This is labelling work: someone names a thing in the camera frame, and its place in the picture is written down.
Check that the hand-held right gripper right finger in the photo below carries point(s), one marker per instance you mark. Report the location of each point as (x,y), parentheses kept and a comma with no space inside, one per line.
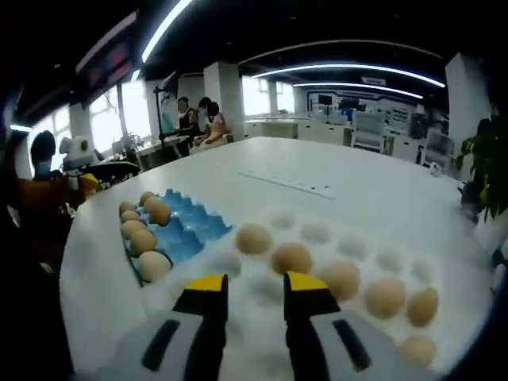
(313,337)

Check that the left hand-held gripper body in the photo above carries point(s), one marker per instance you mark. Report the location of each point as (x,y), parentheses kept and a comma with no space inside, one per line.
(77,156)

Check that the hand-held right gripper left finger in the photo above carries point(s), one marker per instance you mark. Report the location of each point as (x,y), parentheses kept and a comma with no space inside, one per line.
(198,337)

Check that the cluster of brown eggs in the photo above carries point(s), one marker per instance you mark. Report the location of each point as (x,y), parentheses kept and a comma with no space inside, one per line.
(291,258)
(143,242)

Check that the blue egg tray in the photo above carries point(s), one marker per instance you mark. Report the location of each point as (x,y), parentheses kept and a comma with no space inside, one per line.
(190,230)

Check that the white foam tray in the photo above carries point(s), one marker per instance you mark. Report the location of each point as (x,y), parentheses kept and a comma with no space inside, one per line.
(357,246)

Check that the black monitor stand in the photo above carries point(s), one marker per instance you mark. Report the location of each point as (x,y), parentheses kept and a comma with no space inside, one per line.
(160,119)

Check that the hanging display screen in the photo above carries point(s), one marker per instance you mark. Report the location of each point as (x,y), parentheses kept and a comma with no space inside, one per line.
(107,55)

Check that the white pillar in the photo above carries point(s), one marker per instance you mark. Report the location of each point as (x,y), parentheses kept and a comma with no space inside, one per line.
(466,107)
(222,103)

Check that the long ceiling light strip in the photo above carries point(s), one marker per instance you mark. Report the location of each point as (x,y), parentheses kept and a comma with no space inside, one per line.
(164,28)

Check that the row of white desks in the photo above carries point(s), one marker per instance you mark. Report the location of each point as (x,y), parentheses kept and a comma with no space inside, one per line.
(297,129)

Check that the small white object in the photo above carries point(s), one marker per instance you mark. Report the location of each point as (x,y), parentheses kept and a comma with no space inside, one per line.
(435,168)

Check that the white mesh office chair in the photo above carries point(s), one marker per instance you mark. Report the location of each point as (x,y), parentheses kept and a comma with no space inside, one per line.
(436,148)
(369,129)

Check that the black monitor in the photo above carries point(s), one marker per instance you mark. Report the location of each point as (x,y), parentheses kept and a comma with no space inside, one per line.
(325,99)

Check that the green potted plant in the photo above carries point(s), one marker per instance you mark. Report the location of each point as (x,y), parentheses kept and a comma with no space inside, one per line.
(490,166)

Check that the curved ceiling light strip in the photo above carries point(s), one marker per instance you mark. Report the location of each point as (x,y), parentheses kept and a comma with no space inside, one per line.
(357,85)
(349,68)

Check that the white ceiling arc trim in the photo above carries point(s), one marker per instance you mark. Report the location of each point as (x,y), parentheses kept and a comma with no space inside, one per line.
(341,43)

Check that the ceiling air conditioner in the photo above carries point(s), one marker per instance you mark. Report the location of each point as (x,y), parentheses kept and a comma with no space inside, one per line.
(373,79)

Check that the blue framed wall display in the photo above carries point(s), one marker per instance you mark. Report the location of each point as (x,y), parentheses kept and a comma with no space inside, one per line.
(377,105)

